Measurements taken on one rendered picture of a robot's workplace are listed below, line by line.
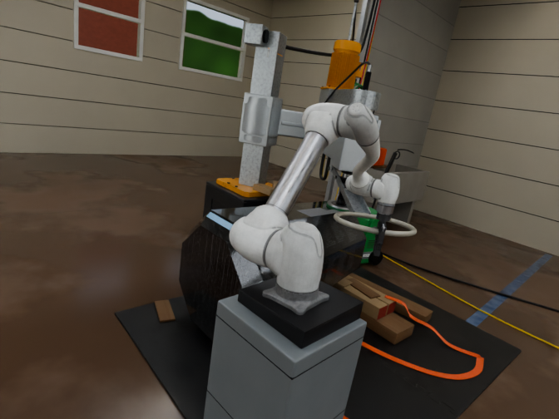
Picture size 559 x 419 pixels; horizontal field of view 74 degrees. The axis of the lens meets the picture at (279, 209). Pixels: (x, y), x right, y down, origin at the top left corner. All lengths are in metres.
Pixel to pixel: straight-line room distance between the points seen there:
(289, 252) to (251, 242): 0.17
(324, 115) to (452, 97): 5.77
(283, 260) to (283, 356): 0.30
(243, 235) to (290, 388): 0.53
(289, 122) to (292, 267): 2.13
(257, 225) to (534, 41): 6.17
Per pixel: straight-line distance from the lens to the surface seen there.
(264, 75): 3.19
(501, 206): 6.94
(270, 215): 1.37
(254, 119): 3.12
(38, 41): 7.84
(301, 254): 1.23
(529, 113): 6.89
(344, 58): 3.35
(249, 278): 2.03
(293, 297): 1.30
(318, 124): 1.57
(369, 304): 2.92
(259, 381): 1.34
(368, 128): 1.54
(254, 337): 1.29
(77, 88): 7.99
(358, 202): 2.67
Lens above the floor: 1.52
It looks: 16 degrees down
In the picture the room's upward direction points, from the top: 9 degrees clockwise
